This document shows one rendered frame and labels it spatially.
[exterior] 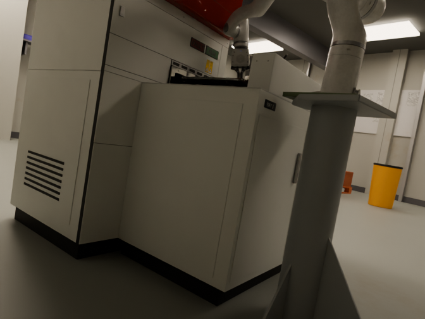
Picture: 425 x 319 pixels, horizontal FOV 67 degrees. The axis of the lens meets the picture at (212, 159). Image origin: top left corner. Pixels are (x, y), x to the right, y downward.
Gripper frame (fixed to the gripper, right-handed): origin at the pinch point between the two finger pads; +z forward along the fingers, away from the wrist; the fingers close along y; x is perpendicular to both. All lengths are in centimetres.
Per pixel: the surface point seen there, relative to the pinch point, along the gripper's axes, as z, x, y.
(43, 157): 47, -35, -94
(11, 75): -72, 336, -402
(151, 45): -6, -36, -40
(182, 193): 58, -56, -20
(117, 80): 12, -50, -51
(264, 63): 8, -63, 11
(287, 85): 14, -53, 20
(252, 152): 41, -68, 7
